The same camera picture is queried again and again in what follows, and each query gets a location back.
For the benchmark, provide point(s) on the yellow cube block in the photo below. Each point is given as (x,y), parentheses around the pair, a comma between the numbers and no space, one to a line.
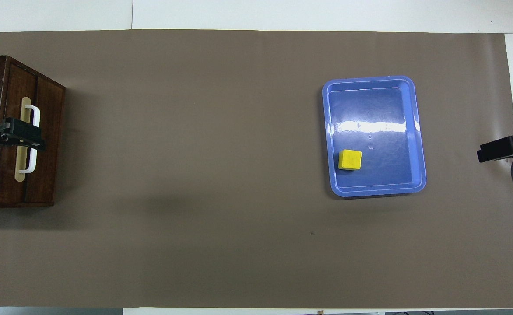
(350,159)

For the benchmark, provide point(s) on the blue plastic tray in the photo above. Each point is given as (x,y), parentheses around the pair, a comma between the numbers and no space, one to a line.
(374,175)

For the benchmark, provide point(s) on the brown paper table mat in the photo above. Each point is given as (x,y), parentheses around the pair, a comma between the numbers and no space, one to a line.
(195,175)

